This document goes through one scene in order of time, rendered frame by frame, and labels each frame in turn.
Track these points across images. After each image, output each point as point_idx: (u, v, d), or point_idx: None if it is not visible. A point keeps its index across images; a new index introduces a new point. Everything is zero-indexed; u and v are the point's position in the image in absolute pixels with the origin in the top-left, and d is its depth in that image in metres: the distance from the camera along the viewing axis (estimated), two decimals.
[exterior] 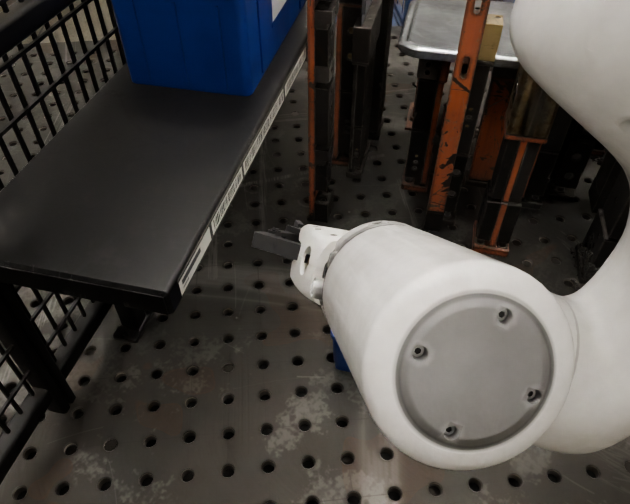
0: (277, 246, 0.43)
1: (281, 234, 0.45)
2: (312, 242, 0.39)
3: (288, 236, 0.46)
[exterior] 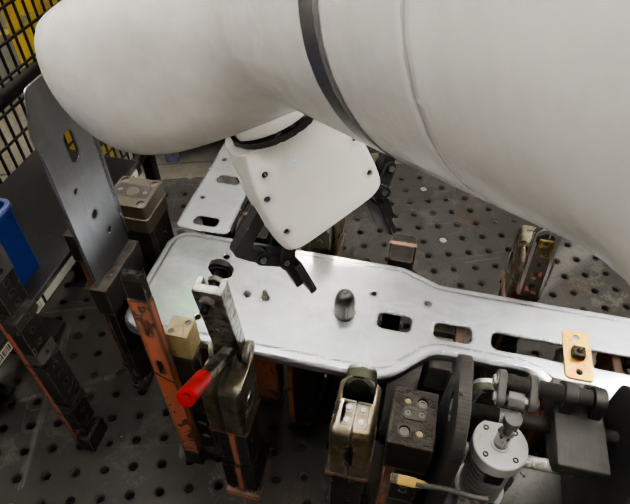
0: (243, 227, 0.45)
1: (259, 245, 0.48)
2: (234, 169, 0.44)
3: (269, 246, 0.48)
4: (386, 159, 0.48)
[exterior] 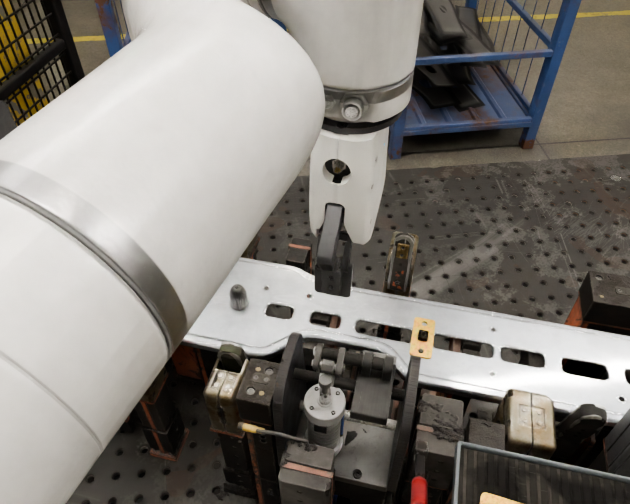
0: (329, 230, 0.41)
1: None
2: (318, 167, 0.40)
3: None
4: None
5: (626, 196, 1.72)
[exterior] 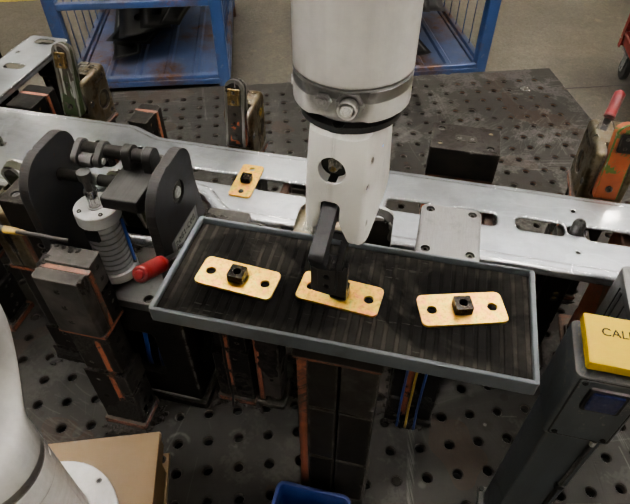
0: (323, 229, 0.41)
1: None
2: (314, 165, 0.40)
3: None
4: None
5: (532, 104, 1.68)
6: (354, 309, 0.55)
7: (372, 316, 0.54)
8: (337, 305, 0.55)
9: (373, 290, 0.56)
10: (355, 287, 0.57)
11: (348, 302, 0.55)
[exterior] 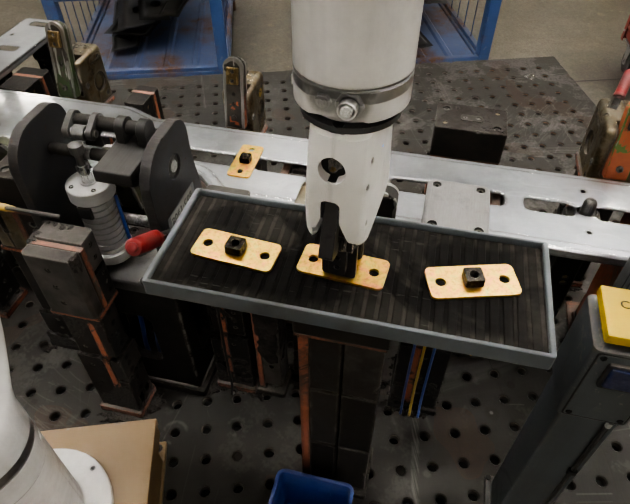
0: (328, 233, 0.43)
1: None
2: (314, 165, 0.40)
3: None
4: None
5: (537, 91, 1.65)
6: (359, 282, 0.52)
7: (377, 289, 0.51)
8: (340, 278, 0.52)
9: (378, 263, 0.53)
10: (360, 260, 0.54)
11: None
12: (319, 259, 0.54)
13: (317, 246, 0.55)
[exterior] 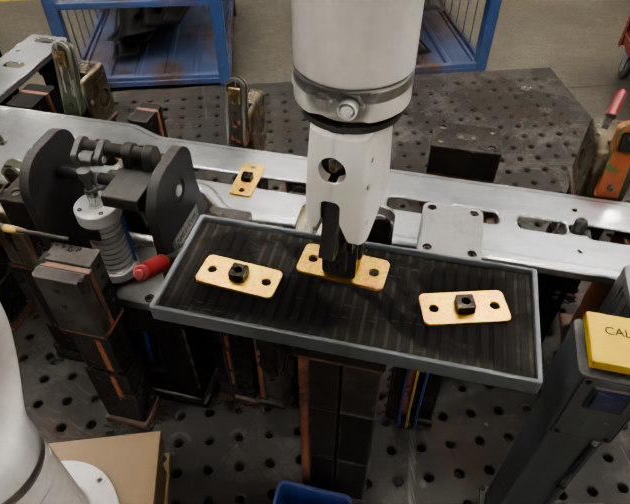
0: (328, 233, 0.43)
1: None
2: (314, 165, 0.40)
3: None
4: None
5: (533, 103, 1.67)
6: (359, 282, 0.52)
7: (377, 289, 0.51)
8: (340, 278, 0.52)
9: (378, 263, 0.54)
10: (360, 260, 0.54)
11: None
12: (319, 259, 0.54)
13: (317, 246, 0.55)
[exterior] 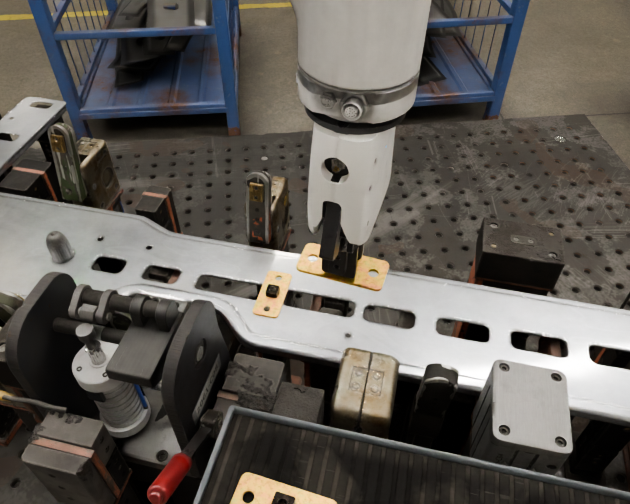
0: (329, 233, 0.43)
1: None
2: (317, 164, 0.40)
3: None
4: None
5: (569, 157, 1.55)
6: (358, 282, 0.52)
7: (377, 290, 0.51)
8: (340, 278, 0.52)
9: (378, 263, 0.54)
10: (359, 260, 0.54)
11: None
12: (319, 259, 0.54)
13: (317, 246, 0.55)
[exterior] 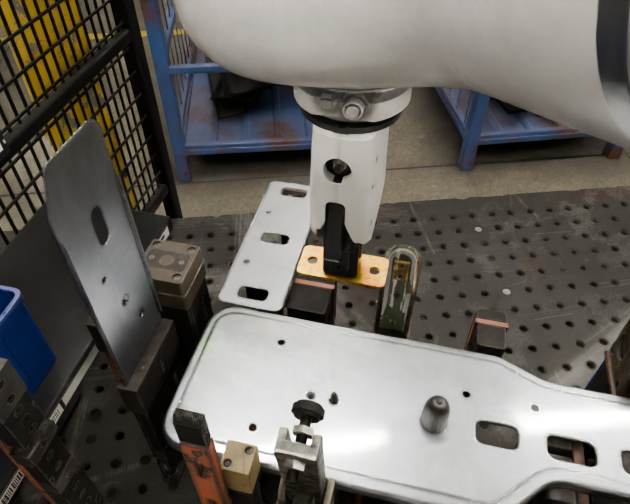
0: (333, 234, 0.43)
1: None
2: (319, 166, 0.40)
3: None
4: None
5: None
6: (360, 281, 0.52)
7: (380, 287, 0.52)
8: (342, 278, 0.52)
9: (378, 261, 0.54)
10: (359, 259, 0.54)
11: None
12: (318, 260, 0.54)
13: (315, 248, 0.55)
